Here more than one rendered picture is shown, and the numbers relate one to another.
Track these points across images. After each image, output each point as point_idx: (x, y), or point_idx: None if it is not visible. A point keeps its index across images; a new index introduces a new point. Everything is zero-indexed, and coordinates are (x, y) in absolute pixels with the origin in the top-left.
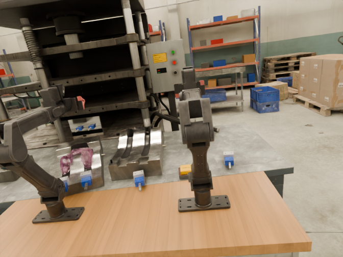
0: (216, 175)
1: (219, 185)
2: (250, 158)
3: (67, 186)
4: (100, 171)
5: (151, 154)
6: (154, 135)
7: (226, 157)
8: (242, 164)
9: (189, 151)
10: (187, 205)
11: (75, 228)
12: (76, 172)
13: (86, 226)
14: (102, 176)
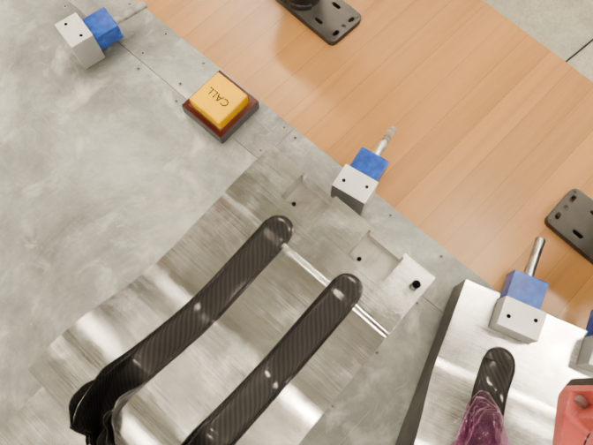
0: (178, 38)
1: (213, 10)
2: (34, 13)
3: (589, 327)
4: (452, 323)
5: (261, 205)
6: (124, 324)
7: (96, 30)
8: (80, 15)
9: (74, 217)
10: (336, 11)
11: (582, 165)
12: (539, 411)
13: (559, 151)
14: (445, 320)
